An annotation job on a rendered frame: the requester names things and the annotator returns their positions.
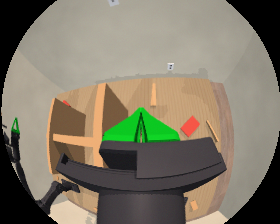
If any orange rectangular block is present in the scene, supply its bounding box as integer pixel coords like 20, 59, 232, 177
190, 200, 198, 210

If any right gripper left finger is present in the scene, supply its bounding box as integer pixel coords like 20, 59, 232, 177
101, 108, 141, 143

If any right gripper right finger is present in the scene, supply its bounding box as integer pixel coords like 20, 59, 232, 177
141, 107, 181, 143

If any brown wooden board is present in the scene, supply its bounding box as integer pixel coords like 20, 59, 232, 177
47, 98, 86, 174
93, 83, 128, 168

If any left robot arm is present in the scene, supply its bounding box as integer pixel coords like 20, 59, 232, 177
3, 131, 80, 215

